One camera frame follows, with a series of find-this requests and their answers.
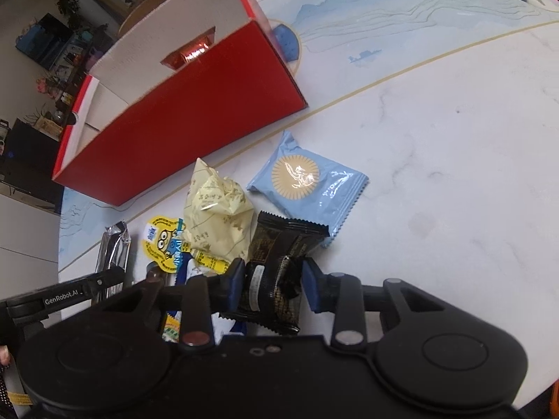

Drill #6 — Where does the white green snack packet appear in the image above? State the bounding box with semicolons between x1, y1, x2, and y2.
162;259;246;343

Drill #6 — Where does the light blue snack packet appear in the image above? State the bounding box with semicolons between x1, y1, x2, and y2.
247;130;370;238

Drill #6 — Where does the yellow cartoon jelly pouch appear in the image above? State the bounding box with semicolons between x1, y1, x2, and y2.
140;214;232;277

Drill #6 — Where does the potted plant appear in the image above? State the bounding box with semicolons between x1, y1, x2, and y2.
56;0;85;24

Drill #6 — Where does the dark tv cabinet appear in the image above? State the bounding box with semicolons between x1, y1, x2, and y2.
0;9;110;214

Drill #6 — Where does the black snack packet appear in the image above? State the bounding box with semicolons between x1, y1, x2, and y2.
218;210;329;337

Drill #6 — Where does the silver foil snack packet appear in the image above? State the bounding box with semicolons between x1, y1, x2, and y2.
95;222;132;302

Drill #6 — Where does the red cardboard box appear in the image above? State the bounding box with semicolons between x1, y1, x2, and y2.
51;0;308;207

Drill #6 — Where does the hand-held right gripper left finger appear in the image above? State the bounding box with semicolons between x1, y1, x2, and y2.
94;258;246;354

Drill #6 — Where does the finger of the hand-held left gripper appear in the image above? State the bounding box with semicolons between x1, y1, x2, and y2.
85;266;128;294

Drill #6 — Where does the cream yellow snack packet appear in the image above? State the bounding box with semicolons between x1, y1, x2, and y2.
182;157;255;267

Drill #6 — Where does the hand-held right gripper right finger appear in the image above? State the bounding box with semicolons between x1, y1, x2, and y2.
301;257;455;353

